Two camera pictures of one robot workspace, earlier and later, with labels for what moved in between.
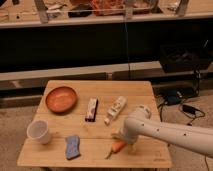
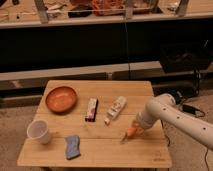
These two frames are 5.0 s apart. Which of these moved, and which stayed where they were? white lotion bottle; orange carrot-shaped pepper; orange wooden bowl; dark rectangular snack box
Moved: orange carrot-shaped pepper
Stayed: white lotion bottle; orange wooden bowl; dark rectangular snack box
